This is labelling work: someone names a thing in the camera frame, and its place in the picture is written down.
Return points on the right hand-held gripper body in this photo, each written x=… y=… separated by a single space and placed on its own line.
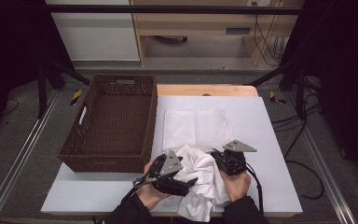
x=233 y=161

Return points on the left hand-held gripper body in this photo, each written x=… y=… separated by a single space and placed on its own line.
x=167 y=168

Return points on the white garment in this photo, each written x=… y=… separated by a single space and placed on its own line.
x=202 y=183

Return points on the brown woven basket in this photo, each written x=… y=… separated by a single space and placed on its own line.
x=118 y=124

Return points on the person's right hand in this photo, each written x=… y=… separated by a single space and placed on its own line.
x=236 y=186

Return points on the person's left hand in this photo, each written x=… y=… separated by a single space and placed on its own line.
x=150 y=193

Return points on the black metal stand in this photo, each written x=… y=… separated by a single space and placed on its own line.
x=42 y=90
x=300 y=90

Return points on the light wooden desk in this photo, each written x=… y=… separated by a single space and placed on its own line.
x=199 y=28

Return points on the dark curtain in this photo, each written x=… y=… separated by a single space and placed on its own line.
x=9 y=46
x=345 y=62

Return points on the black horizontal bar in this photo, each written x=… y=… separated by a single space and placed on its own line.
x=167 y=9

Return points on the white cabinet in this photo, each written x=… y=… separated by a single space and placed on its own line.
x=96 y=34

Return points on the aluminium floor rail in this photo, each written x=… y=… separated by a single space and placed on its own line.
x=323 y=168
x=15 y=161

